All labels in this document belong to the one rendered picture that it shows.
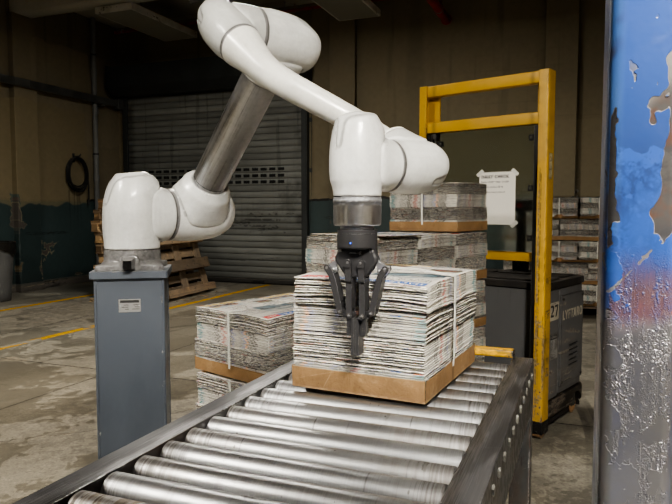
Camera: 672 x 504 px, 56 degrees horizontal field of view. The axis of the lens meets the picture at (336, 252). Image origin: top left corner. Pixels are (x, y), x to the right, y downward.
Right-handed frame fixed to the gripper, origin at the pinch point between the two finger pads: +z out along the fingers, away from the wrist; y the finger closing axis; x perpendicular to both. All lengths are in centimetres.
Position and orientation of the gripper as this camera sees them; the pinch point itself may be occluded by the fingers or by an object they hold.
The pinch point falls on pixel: (357, 335)
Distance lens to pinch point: 120.9
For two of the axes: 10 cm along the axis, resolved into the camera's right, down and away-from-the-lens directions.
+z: 0.0, 10.0, 0.7
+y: -9.3, -0.2, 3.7
